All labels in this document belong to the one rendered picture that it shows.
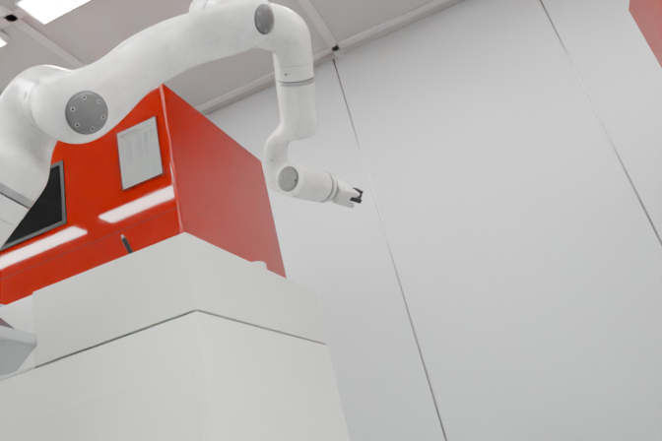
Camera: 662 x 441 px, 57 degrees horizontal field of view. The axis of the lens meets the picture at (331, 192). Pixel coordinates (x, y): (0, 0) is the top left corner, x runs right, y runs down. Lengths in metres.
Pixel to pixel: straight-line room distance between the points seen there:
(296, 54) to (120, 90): 0.44
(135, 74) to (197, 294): 0.40
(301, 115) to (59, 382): 0.74
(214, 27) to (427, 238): 2.17
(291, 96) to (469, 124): 2.05
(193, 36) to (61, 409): 0.71
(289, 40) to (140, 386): 0.76
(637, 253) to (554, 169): 0.55
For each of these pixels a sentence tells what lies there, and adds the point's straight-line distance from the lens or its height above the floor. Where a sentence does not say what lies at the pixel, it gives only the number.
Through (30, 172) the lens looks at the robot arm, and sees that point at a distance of 1.11.
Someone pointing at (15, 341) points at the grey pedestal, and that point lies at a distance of 1.05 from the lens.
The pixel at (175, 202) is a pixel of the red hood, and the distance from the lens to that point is 1.91.
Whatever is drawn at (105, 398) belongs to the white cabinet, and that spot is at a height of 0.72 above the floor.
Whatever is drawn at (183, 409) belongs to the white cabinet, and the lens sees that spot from 1.07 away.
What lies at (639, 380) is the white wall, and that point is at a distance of 3.02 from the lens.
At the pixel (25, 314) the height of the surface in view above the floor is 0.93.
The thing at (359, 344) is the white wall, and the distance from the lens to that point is 3.18.
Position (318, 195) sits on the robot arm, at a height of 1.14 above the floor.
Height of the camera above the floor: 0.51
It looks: 24 degrees up
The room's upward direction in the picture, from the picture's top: 15 degrees counter-clockwise
